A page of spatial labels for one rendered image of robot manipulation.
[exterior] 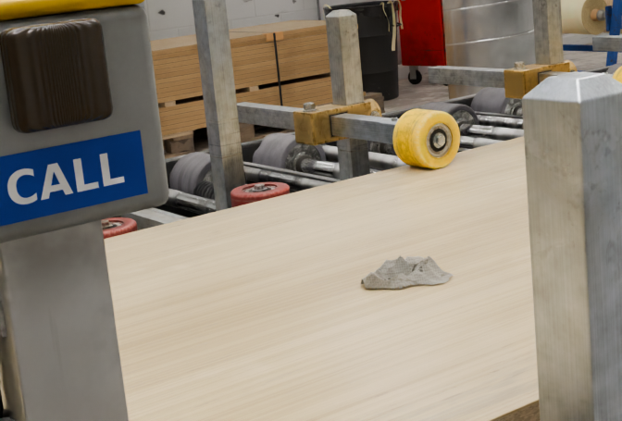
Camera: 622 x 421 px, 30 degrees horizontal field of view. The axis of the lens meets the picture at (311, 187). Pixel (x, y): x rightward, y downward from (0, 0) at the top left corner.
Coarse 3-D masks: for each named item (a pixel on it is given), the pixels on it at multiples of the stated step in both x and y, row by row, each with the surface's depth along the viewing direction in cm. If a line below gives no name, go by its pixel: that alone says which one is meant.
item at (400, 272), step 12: (384, 264) 111; (396, 264) 111; (408, 264) 111; (420, 264) 110; (432, 264) 110; (372, 276) 109; (384, 276) 110; (396, 276) 109; (408, 276) 109; (420, 276) 109; (432, 276) 110; (444, 276) 110; (372, 288) 109; (384, 288) 109; (396, 288) 108
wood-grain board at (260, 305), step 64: (320, 192) 152; (384, 192) 149; (448, 192) 145; (512, 192) 142; (128, 256) 130; (192, 256) 127; (256, 256) 125; (320, 256) 122; (384, 256) 120; (448, 256) 118; (512, 256) 115; (128, 320) 107; (192, 320) 105; (256, 320) 104; (320, 320) 102; (384, 320) 100; (448, 320) 99; (512, 320) 97; (128, 384) 91; (192, 384) 90; (256, 384) 89; (320, 384) 87; (384, 384) 86; (448, 384) 85; (512, 384) 84
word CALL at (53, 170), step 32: (0, 160) 33; (32, 160) 34; (64, 160) 34; (96, 160) 35; (128, 160) 36; (0, 192) 33; (32, 192) 34; (64, 192) 35; (96, 192) 35; (128, 192) 36; (0, 224) 34
